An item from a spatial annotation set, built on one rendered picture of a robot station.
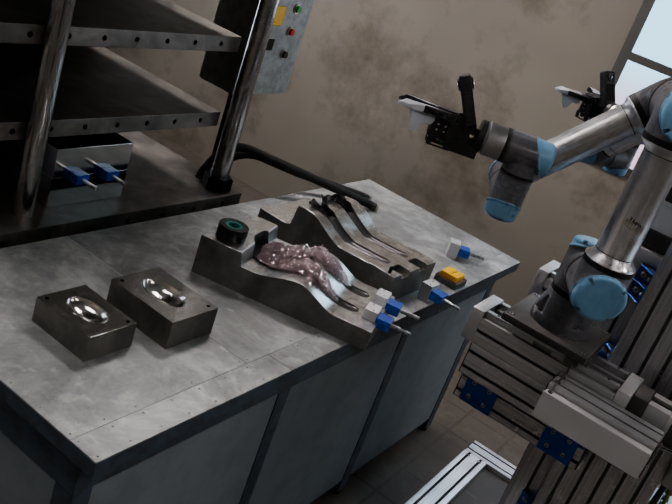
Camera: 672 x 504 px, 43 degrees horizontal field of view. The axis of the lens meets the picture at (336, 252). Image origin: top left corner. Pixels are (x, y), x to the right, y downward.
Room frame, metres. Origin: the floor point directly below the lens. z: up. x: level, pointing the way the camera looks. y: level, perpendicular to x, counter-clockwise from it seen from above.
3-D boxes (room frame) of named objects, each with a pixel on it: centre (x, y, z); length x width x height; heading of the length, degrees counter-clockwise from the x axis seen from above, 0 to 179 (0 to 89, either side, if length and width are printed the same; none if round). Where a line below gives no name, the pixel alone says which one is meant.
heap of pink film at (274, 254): (2.10, 0.07, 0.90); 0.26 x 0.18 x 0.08; 80
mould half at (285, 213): (2.45, -0.02, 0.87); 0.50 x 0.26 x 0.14; 63
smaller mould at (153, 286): (1.73, 0.33, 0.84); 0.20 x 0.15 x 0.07; 63
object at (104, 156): (2.33, 0.94, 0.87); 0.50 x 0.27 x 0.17; 63
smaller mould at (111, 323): (1.56, 0.45, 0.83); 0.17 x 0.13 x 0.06; 63
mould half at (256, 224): (2.09, 0.07, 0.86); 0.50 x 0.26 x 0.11; 80
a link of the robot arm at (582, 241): (1.95, -0.57, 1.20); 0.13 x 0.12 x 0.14; 0
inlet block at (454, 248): (2.79, -0.42, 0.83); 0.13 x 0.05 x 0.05; 91
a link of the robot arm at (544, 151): (1.82, -0.31, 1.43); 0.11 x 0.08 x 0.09; 90
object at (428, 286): (2.34, -0.34, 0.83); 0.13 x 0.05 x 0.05; 60
